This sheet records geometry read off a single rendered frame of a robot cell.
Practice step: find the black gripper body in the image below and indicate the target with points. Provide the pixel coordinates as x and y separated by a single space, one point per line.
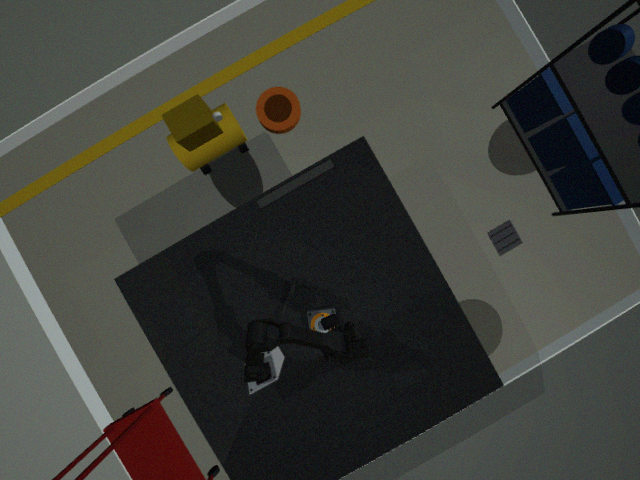
331 322

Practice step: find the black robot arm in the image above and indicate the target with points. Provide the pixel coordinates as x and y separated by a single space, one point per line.
336 345

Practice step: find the orange ring-shaped plate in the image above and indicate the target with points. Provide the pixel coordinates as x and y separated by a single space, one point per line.
316 319

